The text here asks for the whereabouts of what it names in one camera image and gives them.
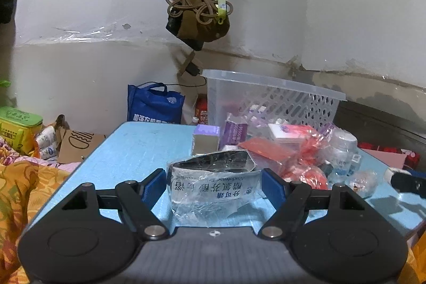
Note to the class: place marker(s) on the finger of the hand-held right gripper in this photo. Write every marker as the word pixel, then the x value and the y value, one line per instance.
pixel 411 186

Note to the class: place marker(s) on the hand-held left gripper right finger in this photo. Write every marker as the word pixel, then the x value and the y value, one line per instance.
pixel 274 189

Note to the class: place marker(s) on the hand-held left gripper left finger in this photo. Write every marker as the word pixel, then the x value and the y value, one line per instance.
pixel 154 188

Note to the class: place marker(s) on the white and red packet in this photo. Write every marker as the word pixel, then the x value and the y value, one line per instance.
pixel 289 134

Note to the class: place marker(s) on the silver foil blister pack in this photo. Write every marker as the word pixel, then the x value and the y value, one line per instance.
pixel 213 191

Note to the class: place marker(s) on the purple medicine box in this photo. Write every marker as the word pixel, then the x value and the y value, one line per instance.
pixel 234 134

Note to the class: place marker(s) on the small purple box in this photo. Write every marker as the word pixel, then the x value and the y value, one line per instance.
pixel 205 137

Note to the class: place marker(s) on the white bottle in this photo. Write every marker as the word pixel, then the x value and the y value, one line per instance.
pixel 344 151

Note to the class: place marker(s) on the clear plastic basket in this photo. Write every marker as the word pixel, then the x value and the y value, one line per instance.
pixel 299 104

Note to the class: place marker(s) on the pink mat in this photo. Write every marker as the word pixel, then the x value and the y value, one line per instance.
pixel 382 159

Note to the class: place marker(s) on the red printed cloth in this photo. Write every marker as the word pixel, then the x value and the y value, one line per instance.
pixel 392 151

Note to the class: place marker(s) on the small clear plastic bag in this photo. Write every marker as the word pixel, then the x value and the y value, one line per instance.
pixel 362 182

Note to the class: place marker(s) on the blue tote bag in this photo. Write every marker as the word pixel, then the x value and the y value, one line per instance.
pixel 153 106

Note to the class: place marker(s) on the brown cardboard box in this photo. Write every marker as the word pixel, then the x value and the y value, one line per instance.
pixel 80 144

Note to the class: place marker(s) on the red can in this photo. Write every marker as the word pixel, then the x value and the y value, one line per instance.
pixel 201 111

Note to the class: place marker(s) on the white small bottles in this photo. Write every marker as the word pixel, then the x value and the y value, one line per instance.
pixel 46 142

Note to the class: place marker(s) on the orange printed blanket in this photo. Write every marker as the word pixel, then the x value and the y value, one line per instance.
pixel 30 191

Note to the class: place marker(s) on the black charger plug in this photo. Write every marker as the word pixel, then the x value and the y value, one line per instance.
pixel 192 68

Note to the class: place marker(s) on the green box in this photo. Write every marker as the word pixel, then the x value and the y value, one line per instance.
pixel 18 126

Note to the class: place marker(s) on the brown hanging pouch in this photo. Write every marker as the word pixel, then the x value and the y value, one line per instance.
pixel 199 29

